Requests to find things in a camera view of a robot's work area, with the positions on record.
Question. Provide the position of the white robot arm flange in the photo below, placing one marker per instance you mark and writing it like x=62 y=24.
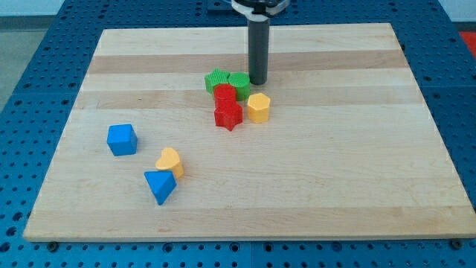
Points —
x=259 y=10

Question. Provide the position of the blue triangle block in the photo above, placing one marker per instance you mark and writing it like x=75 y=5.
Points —
x=161 y=183

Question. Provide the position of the red star block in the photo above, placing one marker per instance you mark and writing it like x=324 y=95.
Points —
x=228 y=116

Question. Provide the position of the yellow hexagon block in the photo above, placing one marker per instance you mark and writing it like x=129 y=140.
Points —
x=259 y=108

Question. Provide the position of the red cylinder block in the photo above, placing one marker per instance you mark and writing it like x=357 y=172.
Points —
x=224 y=95

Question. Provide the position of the green cylinder block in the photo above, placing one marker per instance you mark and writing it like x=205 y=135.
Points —
x=241 y=82

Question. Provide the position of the green star block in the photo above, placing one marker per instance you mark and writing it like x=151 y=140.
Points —
x=215 y=78

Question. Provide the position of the yellow heart block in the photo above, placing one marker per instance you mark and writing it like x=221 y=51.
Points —
x=170 y=161

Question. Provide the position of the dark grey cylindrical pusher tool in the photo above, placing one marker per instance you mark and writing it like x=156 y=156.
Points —
x=258 y=41

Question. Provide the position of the wooden board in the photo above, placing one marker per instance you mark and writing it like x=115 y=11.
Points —
x=350 y=151

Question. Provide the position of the blue cube block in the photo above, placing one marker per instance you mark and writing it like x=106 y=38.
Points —
x=122 y=140

